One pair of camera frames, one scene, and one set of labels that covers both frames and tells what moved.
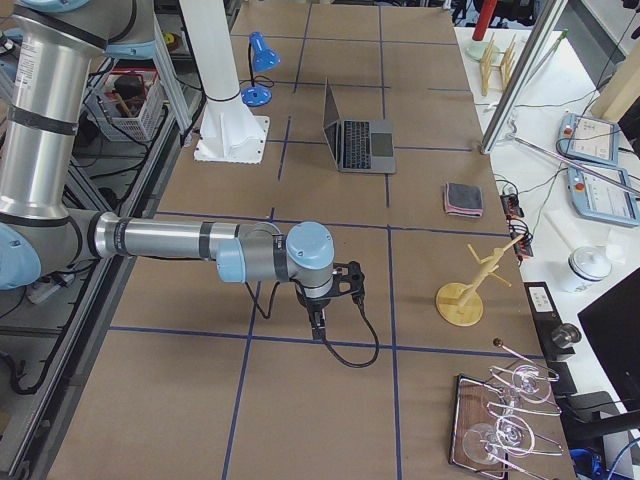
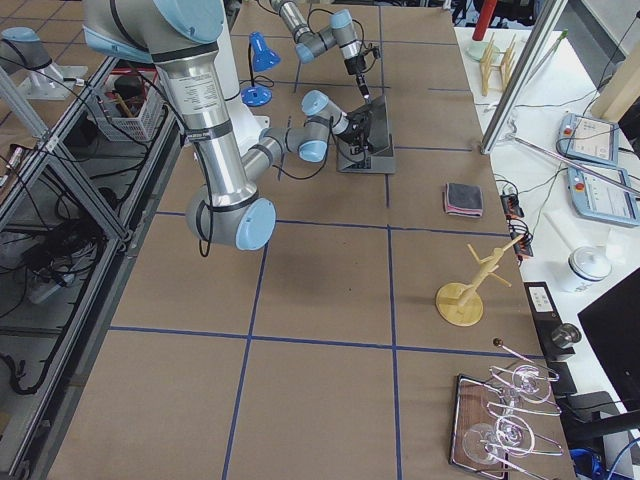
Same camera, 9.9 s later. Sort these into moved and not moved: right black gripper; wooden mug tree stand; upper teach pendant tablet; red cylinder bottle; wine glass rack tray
Moved: right black gripper
Not moved: wooden mug tree stand; red cylinder bottle; wine glass rack tray; upper teach pendant tablet
